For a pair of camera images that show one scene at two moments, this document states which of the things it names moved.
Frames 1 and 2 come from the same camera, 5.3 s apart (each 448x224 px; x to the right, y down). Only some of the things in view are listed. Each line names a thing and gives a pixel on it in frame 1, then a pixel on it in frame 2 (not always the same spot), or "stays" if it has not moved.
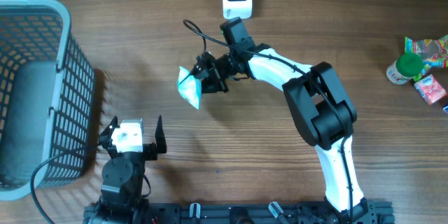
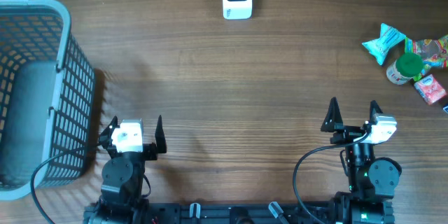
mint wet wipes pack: x=190 y=86 → x=389 y=37
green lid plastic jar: x=407 y=66 stays
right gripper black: x=210 y=78 → x=346 y=133
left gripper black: x=152 y=150 stays
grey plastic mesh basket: x=47 y=99 stays
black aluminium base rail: x=265 y=213 stays
